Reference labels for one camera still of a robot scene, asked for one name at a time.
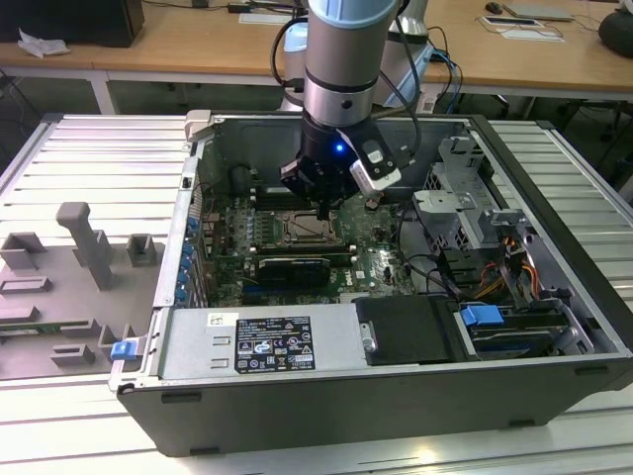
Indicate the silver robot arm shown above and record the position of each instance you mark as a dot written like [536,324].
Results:
[341,64]

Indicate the CPU socket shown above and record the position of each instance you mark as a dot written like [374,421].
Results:
[284,226]

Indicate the small brown board component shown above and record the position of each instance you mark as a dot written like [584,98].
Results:
[373,200]

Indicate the black graphics card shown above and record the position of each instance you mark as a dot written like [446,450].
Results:
[292,272]

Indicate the green motherboard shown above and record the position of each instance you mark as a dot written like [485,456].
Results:
[376,262]

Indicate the grey case release latch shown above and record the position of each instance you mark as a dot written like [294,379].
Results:
[197,123]

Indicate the blue card retention clip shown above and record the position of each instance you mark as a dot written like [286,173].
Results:
[188,257]
[192,226]
[182,294]
[185,275]

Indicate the grey metal drive cage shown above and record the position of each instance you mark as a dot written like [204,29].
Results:
[460,218]

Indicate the white printed sheet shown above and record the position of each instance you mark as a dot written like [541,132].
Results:
[262,18]

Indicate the black plastic shroud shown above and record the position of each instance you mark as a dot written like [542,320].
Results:
[400,326]

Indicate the black label sticker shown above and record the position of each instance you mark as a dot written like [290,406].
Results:
[274,341]

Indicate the white barcode sticker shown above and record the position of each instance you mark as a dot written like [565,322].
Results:
[221,319]

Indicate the wooden desk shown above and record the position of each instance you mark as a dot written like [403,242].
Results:
[198,44]

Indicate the black power adapter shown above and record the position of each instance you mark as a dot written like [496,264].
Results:
[240,8]

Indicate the grey power supply unit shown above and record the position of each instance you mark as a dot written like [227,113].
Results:
[198,341]

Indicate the hard disk in blue carrier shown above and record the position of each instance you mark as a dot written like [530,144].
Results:
[479,314]

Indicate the grey parts rack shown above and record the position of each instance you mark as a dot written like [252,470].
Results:
[123,297]

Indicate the black open PC case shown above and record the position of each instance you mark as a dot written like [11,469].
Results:
[346,410]

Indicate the black computer mouse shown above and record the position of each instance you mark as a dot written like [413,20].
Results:
[493,7]

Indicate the white flat device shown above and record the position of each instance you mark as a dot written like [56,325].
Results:
[512,22]

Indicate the white paper sheet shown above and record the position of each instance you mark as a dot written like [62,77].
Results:
[534,34]

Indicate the blue case latch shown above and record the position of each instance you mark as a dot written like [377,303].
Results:
[122,350]

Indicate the grey laptop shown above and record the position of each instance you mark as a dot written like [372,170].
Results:
[536,10]

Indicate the black desktop box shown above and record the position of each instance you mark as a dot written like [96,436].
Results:
[74,20]

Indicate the crumpled white paper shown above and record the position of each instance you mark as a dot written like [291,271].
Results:
[42,44]

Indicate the green RAM stick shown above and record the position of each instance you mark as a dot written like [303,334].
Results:
[54,326]

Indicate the black round bag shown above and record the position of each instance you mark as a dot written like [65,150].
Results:
[617,32]

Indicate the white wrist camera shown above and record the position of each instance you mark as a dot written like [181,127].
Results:
[378,170]

